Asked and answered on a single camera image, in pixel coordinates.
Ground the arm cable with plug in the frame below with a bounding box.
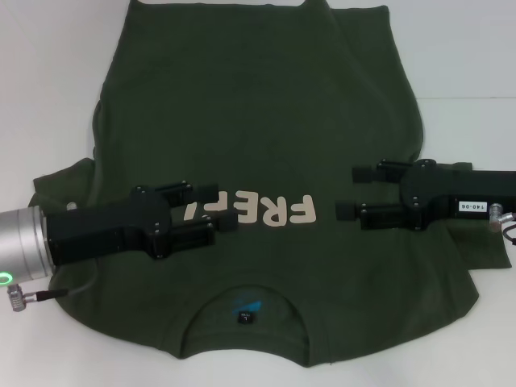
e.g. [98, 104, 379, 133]
[4, 257, 100, 312]
[486, 202, 516, 246]

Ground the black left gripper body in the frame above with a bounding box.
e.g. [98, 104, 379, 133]
[45, 185, 175, 267]

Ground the right arm cable with plug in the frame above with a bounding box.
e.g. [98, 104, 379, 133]
[486, 202, 516, 246]

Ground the dark green printed T-shirt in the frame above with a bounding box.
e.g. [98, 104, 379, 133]
[31, 0, 513, 358]

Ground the left arm cable with plug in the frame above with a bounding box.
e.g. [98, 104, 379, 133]
[4, 257, 100, 312]

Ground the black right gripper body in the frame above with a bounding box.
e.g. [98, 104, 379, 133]
[397, 158, 516, 231]

